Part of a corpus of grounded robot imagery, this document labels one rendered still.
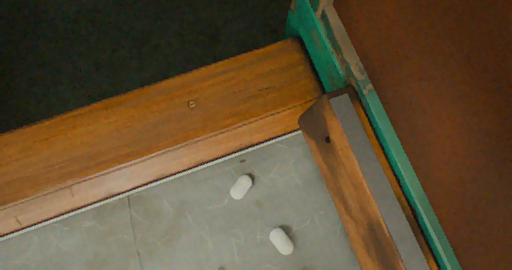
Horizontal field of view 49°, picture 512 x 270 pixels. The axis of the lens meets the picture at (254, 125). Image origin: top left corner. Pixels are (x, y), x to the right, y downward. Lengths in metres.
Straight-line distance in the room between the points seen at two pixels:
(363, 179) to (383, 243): 0.07
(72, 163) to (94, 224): 0.08
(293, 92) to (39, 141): 0.32
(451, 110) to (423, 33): 0.07
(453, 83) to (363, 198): 0.18
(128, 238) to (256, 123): 0.21
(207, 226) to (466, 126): 0.34
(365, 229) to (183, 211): 0.22
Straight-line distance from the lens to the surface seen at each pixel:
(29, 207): 0.71
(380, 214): 0.59
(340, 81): 0.66
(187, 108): 0.70
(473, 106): 0.46
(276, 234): 0.67
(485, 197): 0.49
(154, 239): 0.69
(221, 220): 0.69
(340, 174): 0.62
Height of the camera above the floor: 1.42
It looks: 71 degrees down
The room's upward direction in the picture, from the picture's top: 8 degrees clockwise
